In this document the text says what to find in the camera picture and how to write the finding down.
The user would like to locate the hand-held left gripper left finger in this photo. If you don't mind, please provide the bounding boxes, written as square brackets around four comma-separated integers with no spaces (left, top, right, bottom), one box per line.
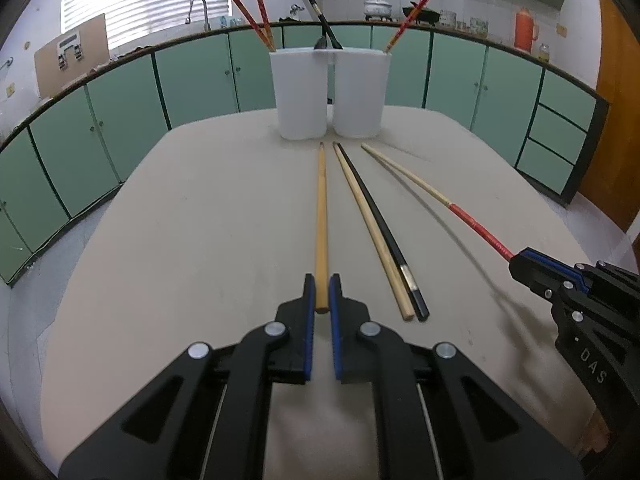
[59,273,317,480]

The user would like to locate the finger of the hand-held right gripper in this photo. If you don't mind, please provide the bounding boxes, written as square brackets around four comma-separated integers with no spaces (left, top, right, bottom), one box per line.
[515,247,640,286]
[508,259,588,321]

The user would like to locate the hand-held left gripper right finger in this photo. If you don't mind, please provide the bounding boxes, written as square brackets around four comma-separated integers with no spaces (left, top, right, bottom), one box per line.
[328,273,584,480]

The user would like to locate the pale plain wooden chopstick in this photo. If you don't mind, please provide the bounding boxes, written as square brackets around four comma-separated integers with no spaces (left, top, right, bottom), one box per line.
[332,143,416,322]

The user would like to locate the red-ended wooden chopstick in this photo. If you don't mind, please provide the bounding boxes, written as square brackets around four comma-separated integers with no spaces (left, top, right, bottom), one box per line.
[360,143,516,262]
[382,0,431,54]
[250,0,275,51]
[229,0,274,53]

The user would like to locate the black chopstick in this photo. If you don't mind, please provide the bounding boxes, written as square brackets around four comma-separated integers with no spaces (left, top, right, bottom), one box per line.
[337,143,431,322]
[306,0,344,51]

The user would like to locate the yellowish plain wooden chopstick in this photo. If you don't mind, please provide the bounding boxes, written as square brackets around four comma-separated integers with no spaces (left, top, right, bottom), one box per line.
[314,142,331,315]

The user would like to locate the white double utensil holder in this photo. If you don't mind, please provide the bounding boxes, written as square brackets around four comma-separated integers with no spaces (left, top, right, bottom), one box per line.
[268,46,392,141]

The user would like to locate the person's right hand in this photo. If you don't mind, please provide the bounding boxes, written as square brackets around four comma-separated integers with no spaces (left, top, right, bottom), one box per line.
[581,404,609,457]

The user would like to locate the wooden door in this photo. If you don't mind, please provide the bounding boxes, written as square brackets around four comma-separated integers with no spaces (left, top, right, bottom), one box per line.
[575,0,640,233]

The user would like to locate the orange thermos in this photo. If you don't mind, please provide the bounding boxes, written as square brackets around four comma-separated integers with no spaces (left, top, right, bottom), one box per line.
[514,7,541,54]

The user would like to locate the patterned glass cups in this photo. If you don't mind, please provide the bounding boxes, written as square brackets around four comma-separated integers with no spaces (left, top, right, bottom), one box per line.
[440,10,490,35]

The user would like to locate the black wok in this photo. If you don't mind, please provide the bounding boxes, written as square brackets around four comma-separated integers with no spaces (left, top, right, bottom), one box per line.
[402,1,443,27]

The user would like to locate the white cooking pot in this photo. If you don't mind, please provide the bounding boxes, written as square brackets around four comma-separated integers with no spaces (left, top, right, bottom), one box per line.
[363,0,396,22]

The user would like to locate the row of green lower cabinets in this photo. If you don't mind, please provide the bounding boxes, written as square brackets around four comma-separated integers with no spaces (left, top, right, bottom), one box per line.
[0,20,612,287]

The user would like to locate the steel kitchen faucet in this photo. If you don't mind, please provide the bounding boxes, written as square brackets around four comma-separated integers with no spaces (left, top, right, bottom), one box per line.
[185,0,211,32]

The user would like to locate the cardboard box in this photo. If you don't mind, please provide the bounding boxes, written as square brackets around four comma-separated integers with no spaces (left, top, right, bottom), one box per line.
[34,13,110,99]

